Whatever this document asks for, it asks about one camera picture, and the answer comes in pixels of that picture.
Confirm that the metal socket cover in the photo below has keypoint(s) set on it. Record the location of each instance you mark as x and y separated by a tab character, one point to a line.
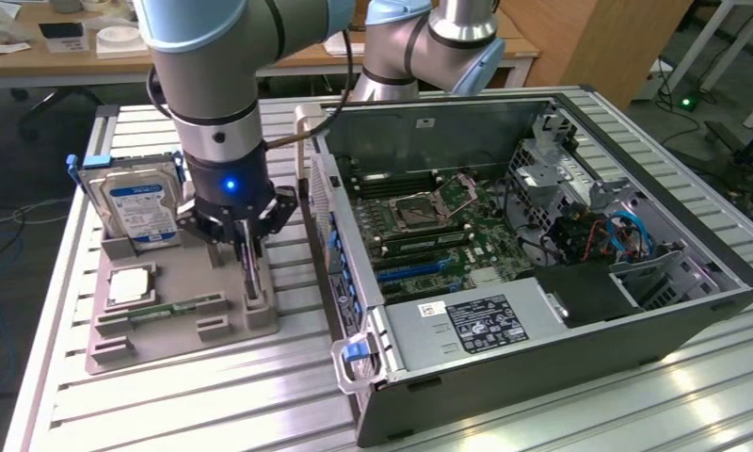
458	195

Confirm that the graphics card with fan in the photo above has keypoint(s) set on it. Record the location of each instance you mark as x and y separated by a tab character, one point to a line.
254	280

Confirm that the blue case latch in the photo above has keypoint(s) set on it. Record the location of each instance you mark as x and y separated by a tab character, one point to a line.
354	352

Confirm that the grey power supply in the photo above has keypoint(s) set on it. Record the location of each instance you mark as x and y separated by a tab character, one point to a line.
427	339

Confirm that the black open PC case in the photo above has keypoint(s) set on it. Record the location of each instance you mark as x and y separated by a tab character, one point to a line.
540	376

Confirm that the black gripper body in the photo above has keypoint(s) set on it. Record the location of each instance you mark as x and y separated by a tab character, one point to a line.
230	198

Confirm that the silver disk bay cage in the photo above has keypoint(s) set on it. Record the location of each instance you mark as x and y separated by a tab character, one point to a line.
540	188

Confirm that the white paper stack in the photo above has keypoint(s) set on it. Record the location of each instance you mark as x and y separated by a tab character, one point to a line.
339	47

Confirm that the white desk frame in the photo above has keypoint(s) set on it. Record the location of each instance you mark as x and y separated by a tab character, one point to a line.
710	47

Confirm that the white paper slip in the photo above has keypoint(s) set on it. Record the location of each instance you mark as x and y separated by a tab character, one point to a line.
7	47

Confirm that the black chair base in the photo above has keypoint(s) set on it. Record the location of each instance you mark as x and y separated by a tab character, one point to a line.
56	101

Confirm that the white box with black top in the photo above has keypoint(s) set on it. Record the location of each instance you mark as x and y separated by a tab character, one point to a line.
63	37

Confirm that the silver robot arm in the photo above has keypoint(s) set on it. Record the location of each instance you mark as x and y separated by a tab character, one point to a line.
214	70

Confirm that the black RAM slot bank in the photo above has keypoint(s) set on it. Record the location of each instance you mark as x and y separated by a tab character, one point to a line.
390	186

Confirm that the black expansion slot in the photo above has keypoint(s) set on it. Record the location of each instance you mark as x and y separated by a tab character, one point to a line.
408	260

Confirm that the white round dish box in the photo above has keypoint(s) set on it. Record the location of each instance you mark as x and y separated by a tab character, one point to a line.
119	42

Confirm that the grey cup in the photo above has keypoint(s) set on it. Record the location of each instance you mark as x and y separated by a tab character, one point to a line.
67	5

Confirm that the green motherboard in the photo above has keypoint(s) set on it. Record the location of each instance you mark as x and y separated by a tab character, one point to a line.
496	235

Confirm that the wooden desk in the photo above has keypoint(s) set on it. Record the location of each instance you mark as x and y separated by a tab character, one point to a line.
38	63

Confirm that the green RAM stick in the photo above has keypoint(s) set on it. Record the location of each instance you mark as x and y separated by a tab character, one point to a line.
163	311

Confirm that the blue disk caddy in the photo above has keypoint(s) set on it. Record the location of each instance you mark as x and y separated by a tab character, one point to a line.
98	161

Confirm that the wooden cabinet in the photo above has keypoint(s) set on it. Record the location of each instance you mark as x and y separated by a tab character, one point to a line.
603	47

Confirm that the silver CPU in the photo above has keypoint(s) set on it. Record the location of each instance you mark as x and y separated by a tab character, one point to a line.
131	286

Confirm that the white device with green light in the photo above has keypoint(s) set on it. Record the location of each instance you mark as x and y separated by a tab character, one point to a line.
656	80

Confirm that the hard disk with blue label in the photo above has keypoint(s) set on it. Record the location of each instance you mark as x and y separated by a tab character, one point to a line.
142	212

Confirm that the grey parts rack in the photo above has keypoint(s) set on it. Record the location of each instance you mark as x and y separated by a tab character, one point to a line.
182	278

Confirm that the black fan shroud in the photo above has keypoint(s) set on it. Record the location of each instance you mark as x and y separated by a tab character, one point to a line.
584	292

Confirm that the grey disk bay bracket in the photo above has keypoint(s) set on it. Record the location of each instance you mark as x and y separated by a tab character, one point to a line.
659	278

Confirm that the blue expansion slot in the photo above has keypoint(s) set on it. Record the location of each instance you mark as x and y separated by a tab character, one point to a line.
415	272

